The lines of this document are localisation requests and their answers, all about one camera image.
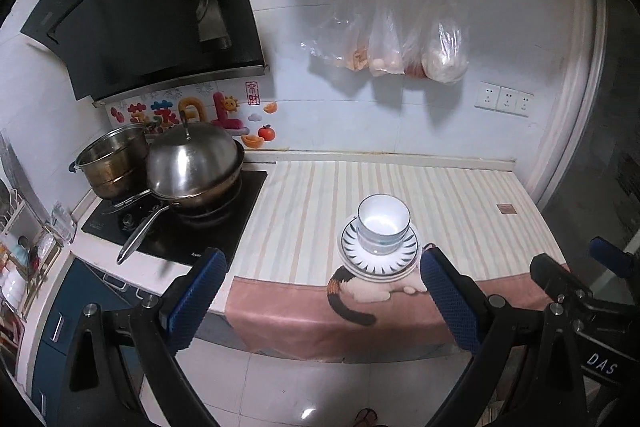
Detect white door frame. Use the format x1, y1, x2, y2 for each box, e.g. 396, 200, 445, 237
532, 0, 607, 208

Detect black gas stove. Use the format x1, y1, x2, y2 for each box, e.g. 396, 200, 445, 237
81, 169, 268, 268

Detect striped cat print tablecloth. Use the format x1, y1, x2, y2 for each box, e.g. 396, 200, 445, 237
225, 161, 571, 363

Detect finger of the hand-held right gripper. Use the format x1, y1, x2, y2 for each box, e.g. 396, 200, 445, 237
588, 236, 637, 281
530, 253, 594, 308

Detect steel wok lid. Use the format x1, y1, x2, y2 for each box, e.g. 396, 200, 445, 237
145, 109, 243, 198

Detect wire dish rack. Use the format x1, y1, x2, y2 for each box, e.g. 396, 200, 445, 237
0, 187, 76, 323

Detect steel stock pot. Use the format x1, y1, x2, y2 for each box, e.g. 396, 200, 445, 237
69, 124, 151, 201

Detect colourful wall stickers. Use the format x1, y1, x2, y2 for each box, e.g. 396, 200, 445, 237
109, 82, 278, 150

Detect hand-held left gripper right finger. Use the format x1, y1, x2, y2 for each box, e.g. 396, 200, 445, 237
419, 244, 601, 427

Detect blue kitchen cabinet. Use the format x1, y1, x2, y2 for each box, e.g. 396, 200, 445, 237
30, 257, 166, 427

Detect steel wok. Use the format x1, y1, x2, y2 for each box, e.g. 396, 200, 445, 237
116, 142, 247, 265

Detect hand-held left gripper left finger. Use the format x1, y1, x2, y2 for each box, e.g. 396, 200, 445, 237
30, 248, 228, 427

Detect clear plastic food bag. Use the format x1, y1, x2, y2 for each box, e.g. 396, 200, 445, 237
401, 0, 431, 78
420, 0, 471, 85
367, 0, 407, 78
300, 0, 382, 71

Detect plain white bowl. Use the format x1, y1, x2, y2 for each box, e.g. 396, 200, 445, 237
359, 227, 408, 256

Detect large white floral plate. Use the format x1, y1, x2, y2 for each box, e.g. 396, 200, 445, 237
338, 232, 422, 279

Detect pale blue floral bowl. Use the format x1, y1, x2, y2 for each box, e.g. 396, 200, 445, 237
356, 194, 412, 253

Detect black range hood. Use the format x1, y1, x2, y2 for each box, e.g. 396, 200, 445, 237
20, 0, 268, 102

